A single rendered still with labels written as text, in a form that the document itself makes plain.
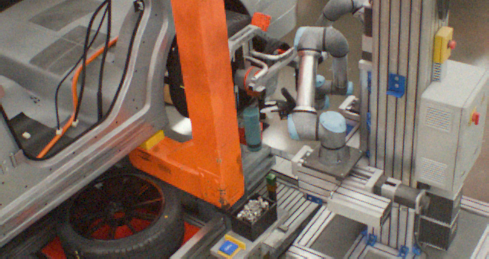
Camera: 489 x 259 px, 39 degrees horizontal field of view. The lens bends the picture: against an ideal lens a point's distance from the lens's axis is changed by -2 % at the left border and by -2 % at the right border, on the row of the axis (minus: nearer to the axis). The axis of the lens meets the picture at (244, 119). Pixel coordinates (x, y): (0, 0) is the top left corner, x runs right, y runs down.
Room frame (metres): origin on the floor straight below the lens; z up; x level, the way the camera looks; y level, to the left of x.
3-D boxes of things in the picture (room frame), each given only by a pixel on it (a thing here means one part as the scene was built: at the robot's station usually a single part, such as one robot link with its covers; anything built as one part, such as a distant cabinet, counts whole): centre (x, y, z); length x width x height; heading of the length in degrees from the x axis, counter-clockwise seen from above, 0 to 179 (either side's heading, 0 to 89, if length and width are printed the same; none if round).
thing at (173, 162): (2.93, 0.40, 0.69); 0.52 x 0.17 x 0.35; 49
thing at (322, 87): (3.03, -0.41, 0.91); 0.11 x 0.08 x 0.11; 74
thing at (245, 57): (3.14, -0.06, 1.03); 0.19 x 0.18 x 0.11; 49
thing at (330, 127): (2.57, -0.39, 0.98); 0.13 x 0.12 x 0.14; 74
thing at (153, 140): (3.04, 0.53, 0.71); 0.14 x 0.14 x 0.05; 49
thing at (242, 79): (3.25, -0.09, 0.85); 0.21 x 0.14 x 0.14; 49
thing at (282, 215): (2.52, 0.03, 0.44); 0.43 x 0.17 x 0.03; 139
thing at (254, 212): (2.54, 0.00, 0.51); 0.20 x 0.14 x 0.13; 137
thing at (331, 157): (2.57, -0.40, 0.87); 0.15 x 0.15 x 0.10
